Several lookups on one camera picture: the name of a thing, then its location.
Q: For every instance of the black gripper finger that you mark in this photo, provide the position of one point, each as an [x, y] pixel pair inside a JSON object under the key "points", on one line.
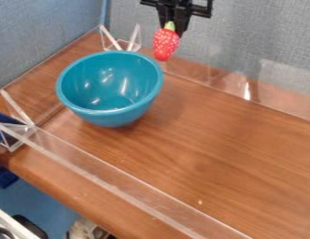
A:
{"points": [[165, 13], [181, 19]]}

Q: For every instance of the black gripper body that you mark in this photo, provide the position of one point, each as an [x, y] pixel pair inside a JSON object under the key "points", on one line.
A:
{"points": [[197, 10]]}

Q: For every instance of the red toy strawberry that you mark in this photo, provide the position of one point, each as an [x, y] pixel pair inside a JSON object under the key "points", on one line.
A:
{"points": [[164, 42]]}

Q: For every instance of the blue plastic bowl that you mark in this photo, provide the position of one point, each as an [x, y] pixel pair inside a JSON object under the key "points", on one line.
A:
{"points": [[109, 86]]}

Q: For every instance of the clear acrylic back barrier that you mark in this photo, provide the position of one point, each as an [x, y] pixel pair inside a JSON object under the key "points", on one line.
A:
{"points": [[233, 83]]}

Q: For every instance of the clear acrylic barrier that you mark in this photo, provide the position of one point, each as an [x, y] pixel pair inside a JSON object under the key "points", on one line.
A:
{"points": [[29, 95], [233, 83], [103, 193]]}

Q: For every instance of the clear acrylic left barrier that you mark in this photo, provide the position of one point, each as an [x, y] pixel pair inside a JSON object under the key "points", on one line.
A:
{"points": [[29, 95]]}

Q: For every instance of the clear acrylic front barrier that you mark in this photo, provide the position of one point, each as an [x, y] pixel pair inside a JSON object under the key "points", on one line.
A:
{"points": [[103, 193]]}

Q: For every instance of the dark blue clamp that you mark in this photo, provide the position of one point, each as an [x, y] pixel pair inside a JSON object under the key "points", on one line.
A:
{"points": [[7, 176]]}

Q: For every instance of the white crumpled object below table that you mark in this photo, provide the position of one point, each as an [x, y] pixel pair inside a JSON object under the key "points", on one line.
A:
{"points": [[84, 229]]}

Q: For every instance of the black and silver equipment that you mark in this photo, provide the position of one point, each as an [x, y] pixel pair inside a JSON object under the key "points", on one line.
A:
{"points": [[13, 230]]}

